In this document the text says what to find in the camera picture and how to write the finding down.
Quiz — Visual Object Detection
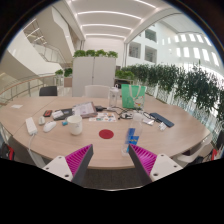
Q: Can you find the white power strip cable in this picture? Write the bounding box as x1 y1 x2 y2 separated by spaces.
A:
28 133 46 168

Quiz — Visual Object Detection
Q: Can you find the white cabinet with plants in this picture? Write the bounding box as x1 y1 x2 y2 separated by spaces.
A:
71 49 119 98

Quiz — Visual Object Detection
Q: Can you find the green hedge row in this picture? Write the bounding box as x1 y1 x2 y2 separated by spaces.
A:
114 61 224 121

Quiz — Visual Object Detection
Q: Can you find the dark blue phone case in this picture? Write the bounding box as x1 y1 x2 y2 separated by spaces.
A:
149 112 175 128

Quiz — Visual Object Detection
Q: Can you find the white computer mouse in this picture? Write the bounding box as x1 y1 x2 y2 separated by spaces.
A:
42 120 58 133

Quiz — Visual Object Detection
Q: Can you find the brown planter with plants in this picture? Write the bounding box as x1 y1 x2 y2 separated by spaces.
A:
54 67 74 88

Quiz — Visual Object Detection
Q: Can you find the black cable tangle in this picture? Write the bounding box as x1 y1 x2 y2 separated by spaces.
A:
106 105 156 121

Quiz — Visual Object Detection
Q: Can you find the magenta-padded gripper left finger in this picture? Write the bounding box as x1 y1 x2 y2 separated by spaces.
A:
42 143 95 186

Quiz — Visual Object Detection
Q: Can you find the clear blue-labelled water bottle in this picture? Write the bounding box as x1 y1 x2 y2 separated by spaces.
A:
120 112 146 157

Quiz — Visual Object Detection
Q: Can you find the small white box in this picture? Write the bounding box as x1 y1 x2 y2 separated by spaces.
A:
51 110 65 120

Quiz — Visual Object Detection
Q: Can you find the white paper label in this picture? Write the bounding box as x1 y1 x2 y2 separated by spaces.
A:
143 118 155 127

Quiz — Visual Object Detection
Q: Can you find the white power strip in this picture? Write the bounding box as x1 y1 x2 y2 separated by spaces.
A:
25 116 39 137

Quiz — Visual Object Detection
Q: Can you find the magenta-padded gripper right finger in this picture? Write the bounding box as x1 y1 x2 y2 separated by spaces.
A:
128 143 184 186

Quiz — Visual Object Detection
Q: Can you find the clear jug with white lid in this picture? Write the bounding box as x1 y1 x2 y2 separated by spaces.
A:
108 84 121 108

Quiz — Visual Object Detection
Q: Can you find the green tote bag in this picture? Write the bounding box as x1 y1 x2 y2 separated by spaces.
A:
120 83 148 110

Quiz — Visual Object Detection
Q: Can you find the small white packet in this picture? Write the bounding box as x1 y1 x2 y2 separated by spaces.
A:
157 121 168 132

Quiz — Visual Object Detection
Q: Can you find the open printed booklet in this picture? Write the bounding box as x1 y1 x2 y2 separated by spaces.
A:
71 101 99 119

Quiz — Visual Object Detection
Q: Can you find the small red-black case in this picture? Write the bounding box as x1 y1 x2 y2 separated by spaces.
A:
42 109 54 118

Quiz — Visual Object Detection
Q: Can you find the flat round red coaster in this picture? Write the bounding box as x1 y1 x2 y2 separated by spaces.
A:
98 128 115 140

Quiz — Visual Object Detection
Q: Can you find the red bag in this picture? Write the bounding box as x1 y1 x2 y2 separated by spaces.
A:
0 143 15 161

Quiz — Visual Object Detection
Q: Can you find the white paper cup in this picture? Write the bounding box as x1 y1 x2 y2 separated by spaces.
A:
66 114 83 136

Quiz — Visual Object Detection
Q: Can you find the black chair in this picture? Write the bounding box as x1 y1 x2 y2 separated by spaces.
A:
38 85 59 97

